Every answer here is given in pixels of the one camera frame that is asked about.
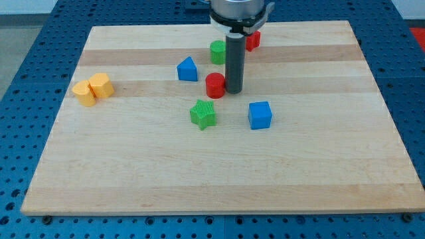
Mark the green star block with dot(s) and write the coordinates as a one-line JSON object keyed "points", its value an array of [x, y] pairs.
{"points": [[203, 114]]}

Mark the red star block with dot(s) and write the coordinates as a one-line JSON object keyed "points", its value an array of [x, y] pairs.
{"points": [[253, 41]]}

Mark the blue triangle block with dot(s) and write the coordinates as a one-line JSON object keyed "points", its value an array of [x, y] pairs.
{"points": [[187, 70]]}

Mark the red cylinder block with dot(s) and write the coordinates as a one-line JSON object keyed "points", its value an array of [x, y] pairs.
{"points": [[215, 85]]}

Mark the yellow heart block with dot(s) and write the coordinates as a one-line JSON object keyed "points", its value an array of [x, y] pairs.
{"points": [[83, 93]]}

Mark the light wooden board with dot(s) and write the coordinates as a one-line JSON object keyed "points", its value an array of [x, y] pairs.
{"points": [[332, 146]]}

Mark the yellow hexagon block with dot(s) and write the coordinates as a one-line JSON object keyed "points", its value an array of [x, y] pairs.
{"points": [[101, 85]]}

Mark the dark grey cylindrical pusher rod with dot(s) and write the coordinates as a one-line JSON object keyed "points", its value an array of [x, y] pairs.
{"points": [[234, 64]]}

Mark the blue cube block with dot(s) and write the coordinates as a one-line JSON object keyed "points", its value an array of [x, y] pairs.
{"points": [[259, 115]]}

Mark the green cylinder block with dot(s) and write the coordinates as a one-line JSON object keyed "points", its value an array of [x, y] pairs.
{"points": [[218, 52]]}

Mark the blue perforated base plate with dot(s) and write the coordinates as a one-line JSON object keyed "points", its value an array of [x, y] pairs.
{"points": [[31, 103]]}

